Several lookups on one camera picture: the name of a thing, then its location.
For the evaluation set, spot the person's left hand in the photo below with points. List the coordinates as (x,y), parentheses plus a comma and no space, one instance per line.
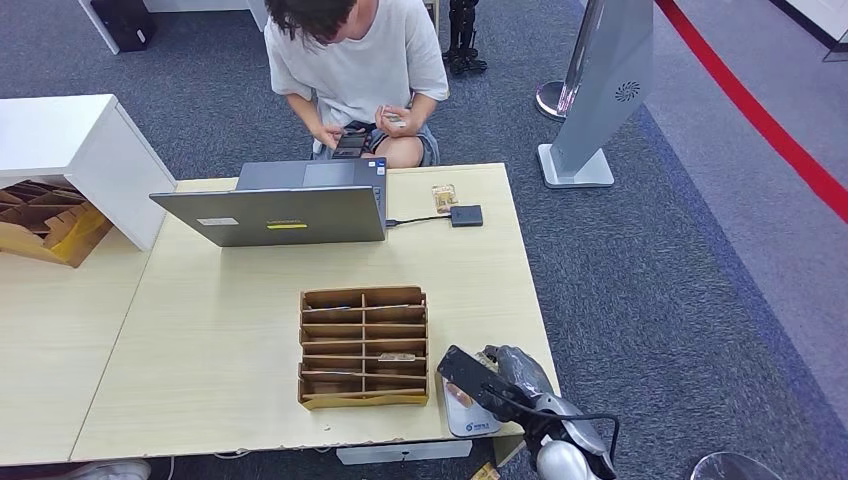
(397,126)

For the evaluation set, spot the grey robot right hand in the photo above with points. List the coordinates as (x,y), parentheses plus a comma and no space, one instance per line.
(523,378)

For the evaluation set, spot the person's right hand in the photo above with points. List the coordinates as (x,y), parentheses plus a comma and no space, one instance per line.
(326,136)

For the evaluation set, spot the black phone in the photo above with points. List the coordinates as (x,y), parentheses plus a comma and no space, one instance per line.
(351,144)

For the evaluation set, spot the beige room key card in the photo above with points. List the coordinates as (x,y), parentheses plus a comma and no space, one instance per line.
(396,358)

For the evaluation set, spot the person's left forearm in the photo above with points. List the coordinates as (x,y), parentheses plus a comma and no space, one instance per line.
(422,109)

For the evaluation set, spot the person's right forearm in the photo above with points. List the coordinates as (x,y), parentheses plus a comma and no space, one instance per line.
(308,112)

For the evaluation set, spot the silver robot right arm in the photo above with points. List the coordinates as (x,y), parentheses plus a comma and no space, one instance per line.
(560,460)

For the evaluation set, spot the grey white card reader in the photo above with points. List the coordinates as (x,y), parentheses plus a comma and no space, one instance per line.
(474,424)

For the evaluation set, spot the person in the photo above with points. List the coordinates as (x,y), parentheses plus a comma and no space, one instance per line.
(364,66)

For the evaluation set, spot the small yellow brown card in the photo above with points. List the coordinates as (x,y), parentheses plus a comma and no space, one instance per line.
(444,197)

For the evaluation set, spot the yellow card scrap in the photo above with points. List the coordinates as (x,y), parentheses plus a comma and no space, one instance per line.
(485,473)

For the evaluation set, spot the brown cardboard card organiser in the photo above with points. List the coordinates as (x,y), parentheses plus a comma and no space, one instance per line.
(363,344)

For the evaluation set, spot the grey laptop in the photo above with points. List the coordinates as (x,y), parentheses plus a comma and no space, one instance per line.
(285,215)

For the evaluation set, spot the small black square box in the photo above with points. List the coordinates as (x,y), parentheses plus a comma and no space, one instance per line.
(467,215)

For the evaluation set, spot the black robot legs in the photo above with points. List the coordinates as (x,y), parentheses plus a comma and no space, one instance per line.
(464,26)

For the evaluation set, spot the white desk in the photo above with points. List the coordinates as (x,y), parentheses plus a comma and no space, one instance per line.
(262,10)

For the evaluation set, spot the grey kiosk stand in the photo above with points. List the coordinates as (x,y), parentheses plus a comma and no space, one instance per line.
(603,86)

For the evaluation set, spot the round grey base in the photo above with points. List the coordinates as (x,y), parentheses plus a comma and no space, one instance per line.
(735,469)

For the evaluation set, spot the black computer case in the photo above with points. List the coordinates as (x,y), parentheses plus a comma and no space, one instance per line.
(122,23)

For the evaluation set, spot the white cabinet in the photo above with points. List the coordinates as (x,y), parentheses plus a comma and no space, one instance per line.
(66,132)

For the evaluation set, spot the brown yellow cardboard box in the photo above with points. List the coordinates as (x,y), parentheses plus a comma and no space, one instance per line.
(40,232)

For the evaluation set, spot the red barrier strip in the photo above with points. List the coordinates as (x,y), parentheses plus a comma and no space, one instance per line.
(748,106)

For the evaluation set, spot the white shoe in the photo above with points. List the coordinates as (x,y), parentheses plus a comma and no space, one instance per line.
(112,471)

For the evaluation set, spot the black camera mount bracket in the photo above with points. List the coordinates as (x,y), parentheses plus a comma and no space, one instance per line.
(477,384)

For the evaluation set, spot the chrome stanchion post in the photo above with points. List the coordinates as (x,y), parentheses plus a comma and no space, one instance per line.
(550,99)

